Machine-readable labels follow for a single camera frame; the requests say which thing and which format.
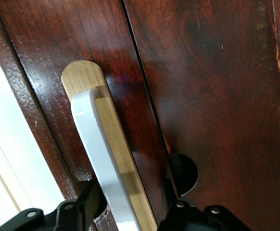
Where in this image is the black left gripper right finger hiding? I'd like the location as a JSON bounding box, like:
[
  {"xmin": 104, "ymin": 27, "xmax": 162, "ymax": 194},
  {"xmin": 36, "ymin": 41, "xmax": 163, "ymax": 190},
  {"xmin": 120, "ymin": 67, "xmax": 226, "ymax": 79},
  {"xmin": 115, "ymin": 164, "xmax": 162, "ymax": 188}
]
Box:
[{"xmin": 158, "ymin": 178, "xmax": 252, "ymax": 231}]

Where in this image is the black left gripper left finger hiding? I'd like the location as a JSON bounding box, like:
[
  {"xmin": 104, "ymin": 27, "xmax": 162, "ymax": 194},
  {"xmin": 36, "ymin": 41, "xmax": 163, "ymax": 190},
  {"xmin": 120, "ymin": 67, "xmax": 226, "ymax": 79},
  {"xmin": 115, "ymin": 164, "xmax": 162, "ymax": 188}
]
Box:
[{"xmin": 0, "ymin": 179, "xmax": 107, "ymax": 231}]

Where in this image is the white drawer handle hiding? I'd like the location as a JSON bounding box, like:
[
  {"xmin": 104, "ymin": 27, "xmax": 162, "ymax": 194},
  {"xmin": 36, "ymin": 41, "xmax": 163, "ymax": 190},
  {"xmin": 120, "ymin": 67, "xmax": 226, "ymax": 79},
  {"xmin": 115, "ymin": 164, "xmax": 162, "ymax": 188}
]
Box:
[{"xmin": 70, "ymin": 87, "xmax": 142, "ymax": 231}]

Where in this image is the light wood handle backing strip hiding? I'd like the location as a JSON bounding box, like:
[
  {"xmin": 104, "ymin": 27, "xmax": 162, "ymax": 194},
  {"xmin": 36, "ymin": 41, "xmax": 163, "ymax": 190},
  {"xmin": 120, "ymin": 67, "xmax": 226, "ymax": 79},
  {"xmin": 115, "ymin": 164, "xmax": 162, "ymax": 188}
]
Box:
[{"xmin": 60, "ymin": 60, "xmax": 158, "ymax": 231}]

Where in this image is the dark wood drawer with handle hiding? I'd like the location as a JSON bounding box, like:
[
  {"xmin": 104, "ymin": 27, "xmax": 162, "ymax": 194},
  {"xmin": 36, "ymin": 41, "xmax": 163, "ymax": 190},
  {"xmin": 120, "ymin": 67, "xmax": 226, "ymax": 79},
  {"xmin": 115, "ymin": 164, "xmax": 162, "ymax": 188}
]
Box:
[{"xmin": 0, "ymin": 0, "xmax": 179, "ymax": 231}]

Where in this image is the plain dark wood drawer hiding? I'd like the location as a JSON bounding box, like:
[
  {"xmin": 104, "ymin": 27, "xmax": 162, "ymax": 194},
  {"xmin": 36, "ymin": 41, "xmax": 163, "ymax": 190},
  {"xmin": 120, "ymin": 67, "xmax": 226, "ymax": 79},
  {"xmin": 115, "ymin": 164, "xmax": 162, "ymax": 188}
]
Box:
[{"xmin": 123, "ymin": 0, "xmax": 280, "ymax": 231}]

